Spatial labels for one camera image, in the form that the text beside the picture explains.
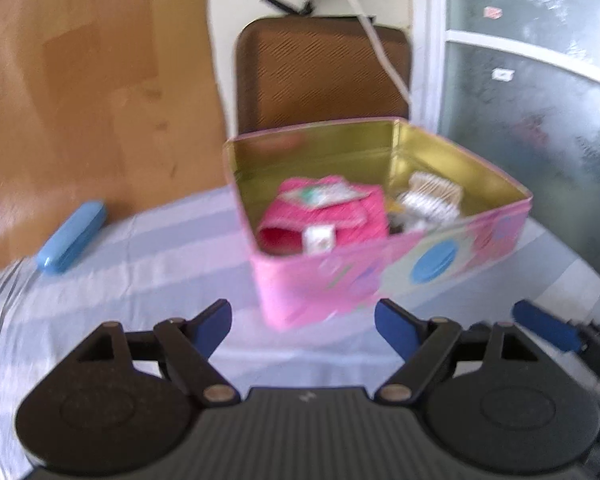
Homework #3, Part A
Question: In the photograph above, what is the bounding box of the blue glasses case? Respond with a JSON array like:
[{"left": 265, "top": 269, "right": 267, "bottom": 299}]
[{"left": 34, "top": 200, "right": 107, "bottom": 274}]

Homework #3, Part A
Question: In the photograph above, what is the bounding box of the cotton swab pack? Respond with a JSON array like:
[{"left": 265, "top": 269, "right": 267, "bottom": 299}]
[{"left": 396, "top": 171, "right": 464, "bottom": 223}]

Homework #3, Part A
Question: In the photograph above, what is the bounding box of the pink tin box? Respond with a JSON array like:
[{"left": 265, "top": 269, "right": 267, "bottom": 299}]
[{"left": 224, "top": 118, "right": 532, "bottom": 330}]

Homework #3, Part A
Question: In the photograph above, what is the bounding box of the pink knitted cloth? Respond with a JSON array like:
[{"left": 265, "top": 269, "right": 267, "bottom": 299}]
[{"left": 255, "top": 176, "right": 389, "bottom": 255}]

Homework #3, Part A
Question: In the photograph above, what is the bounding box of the white paper sachet packet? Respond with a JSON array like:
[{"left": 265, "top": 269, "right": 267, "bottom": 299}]
[{"left": 279, "top": 182, "right": 369, "bottom": 210}]

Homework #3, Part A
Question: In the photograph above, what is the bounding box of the striped grey bed sheet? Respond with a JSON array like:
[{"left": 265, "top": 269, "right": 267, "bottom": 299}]
[{"left": 0, "top": 188, "right": 600, "bottom": 479}]

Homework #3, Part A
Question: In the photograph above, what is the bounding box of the frosted glass door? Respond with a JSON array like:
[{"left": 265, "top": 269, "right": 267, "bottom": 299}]
[{"left": 411, "top": 0, "right": 600, "bottom": 274}]

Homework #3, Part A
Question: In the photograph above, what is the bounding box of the brown chair backrest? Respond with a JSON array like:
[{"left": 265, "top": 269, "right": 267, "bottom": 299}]
[{"left": 235, "top": 16, "right": 409, "bottom": 134}]

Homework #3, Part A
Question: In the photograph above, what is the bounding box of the wooden pattern wall sheet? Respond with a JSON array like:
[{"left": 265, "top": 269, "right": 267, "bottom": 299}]
[{"left": 0, "top": 0, "right": 225, "bottom": 270}]

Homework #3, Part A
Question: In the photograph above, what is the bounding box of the white charging cable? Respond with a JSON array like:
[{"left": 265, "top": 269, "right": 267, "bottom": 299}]
[{"left": 323, "top": 0, "right": 414, "bottom": 111}]

